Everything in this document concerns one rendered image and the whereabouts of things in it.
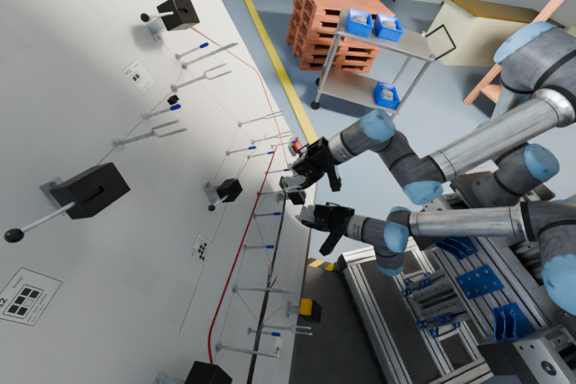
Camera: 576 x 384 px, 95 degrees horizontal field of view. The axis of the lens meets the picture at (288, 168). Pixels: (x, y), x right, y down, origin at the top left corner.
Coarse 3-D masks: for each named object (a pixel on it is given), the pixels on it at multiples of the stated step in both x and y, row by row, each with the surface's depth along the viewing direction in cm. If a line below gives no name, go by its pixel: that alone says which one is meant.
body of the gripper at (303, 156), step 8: (312, 144) 72; (320, 144) 68; (296, 152) 77; (304, 152) 74; (312, 152) 72; (320, 152) 69; (328, 152) 67; (296, 160) 74; (304, 160) 70; (312, 160) 71; (320, 160) 71; (328, 160) 70; (336, 160) 68; (296, 168) 72; (304, 168) 72; (312, 168) 71; (320, 168) 72; (304, 176) 75; (312, 176) 73; (320, 176) 73
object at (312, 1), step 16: (304, 0) 318; (320, 0) 305; (336, 0) 317; (352, 0) 330; (368, 0) 343; (304, 16) 331; (320, 16) 303; (336, 16) 315; (288, 32) 379; (304, 32) 338; (320, 32) 320; (304, 48) 330; (320, 48) 344; (352, 48) 369; (368, 48) 351; (304, 64) 351; (336, 64) 364; (352, 64) 371; (368, 64) 378
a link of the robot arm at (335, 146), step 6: (330, 138) 69; (336, 138) 66; (330, 144) 67; (336, 144) 65; (342, 144) 64; (330, 150) 67; (336, 150) 66; (342, 150) 65; (336, 156) 66; (342, 156) 65; (348, 156) 66; (354, 156) 66; (342, 162) 68
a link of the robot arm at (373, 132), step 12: (360, 120) 62; (372, 120) 59; (384, 120) 58; (348, 132) 63; (360, 132) 61; (372, 132) 59; (384, 132) 59; (348, 144) 63; (360, 144) 62; (372, 144) 62; (384, 144) 64
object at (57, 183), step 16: (80, 176) 30; (96, 176) 30; (112, 176) 32; (48, 192) 33; (64, 192) 28; (80, 192) 28; (96, 192) 30; (112, 192) 31; (64, 208) 28; (80, 208) 29; (96, 208) 30; (32, 224) 26; (16, 240) 25
